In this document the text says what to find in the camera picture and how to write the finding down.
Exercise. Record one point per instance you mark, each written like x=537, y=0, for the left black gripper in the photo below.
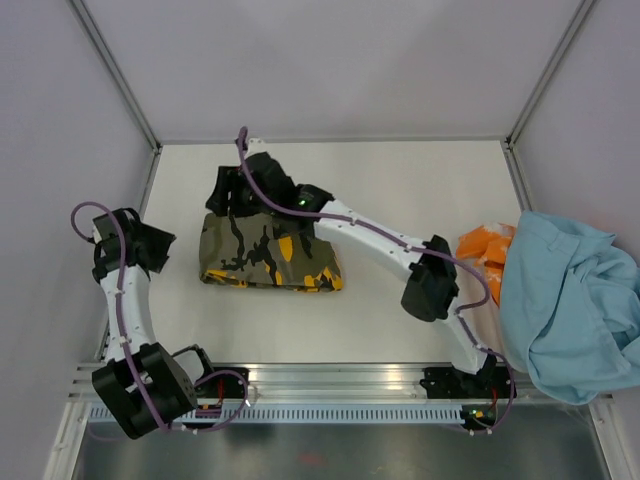
x=161, y=239

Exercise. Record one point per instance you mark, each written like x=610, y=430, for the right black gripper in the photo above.
x=228, y=179

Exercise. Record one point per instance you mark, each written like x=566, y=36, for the camouflage trousers yellow green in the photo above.
x=250, y=252

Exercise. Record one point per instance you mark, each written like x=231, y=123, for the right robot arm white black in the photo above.
x=427, y=268

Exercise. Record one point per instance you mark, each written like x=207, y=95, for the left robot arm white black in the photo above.
x=142, y=385

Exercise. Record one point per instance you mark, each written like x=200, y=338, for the orange garment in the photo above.
x=487, y=246

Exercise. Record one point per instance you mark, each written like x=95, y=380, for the light blue garment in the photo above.
x=569, y=308

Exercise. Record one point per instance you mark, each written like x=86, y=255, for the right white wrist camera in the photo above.
x=255, y=146

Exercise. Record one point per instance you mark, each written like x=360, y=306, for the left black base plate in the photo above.
x=222, y=386

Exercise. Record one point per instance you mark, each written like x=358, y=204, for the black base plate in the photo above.
x=222, y=386
x=449, y=383

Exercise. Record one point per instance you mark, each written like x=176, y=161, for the aluminium mounting rail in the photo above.
x=331, y=383

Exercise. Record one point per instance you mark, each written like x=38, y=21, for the white slotted cable duct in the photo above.
x=444, y=414

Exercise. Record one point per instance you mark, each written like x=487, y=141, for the left aluminium frame post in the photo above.
x=93, y=33

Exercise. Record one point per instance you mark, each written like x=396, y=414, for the aluminium frame post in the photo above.
x=553, y=64
x=93, y=33

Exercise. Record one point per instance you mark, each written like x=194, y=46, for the right aluminium frame post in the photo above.
x=553, y=64

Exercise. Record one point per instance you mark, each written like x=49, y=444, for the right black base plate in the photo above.
x=449, y=383

